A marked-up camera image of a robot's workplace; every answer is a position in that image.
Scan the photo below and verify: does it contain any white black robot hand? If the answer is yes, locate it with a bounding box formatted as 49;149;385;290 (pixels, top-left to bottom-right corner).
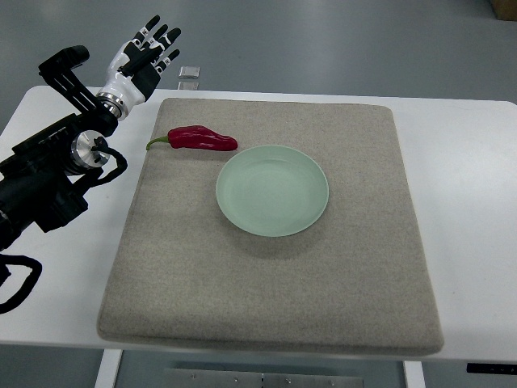
96;15;181;120

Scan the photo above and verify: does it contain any red pepper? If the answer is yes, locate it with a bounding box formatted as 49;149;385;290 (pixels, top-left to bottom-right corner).
145;125;238;151

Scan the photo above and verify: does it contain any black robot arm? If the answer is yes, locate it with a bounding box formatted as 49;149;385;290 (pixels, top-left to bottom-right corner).
1;45;127;249

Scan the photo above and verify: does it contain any metal floor plate lower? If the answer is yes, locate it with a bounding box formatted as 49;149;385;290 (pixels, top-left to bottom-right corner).
178;81;199;91

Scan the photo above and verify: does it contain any light green plate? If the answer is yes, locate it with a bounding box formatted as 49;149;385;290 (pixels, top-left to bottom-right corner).
215;145;330;238

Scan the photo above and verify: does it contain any white table leg left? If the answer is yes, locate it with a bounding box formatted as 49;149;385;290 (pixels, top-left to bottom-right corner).
94;349;123;388

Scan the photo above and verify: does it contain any white table leg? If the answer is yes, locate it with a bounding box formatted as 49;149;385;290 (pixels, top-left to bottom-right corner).
403;361;426;388
94;349;123;388

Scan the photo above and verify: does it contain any beige fabric mat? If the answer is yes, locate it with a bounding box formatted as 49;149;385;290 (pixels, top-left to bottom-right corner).
97;98;444;356

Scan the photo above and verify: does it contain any cardboard box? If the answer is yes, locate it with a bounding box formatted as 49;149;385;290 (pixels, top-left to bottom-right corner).
490;0;517;21

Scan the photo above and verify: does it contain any white table leg right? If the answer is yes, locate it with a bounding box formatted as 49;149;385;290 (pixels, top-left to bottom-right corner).
403;361;426;388

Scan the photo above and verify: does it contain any black table control panel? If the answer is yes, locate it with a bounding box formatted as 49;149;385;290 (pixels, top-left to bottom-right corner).
466;363;517;375

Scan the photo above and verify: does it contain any black braided cable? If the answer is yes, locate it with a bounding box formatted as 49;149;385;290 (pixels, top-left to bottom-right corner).
0;137;128;314

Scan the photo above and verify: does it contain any metal table base plate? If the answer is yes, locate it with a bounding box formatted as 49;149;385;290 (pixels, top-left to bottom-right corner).
162;369;364;388

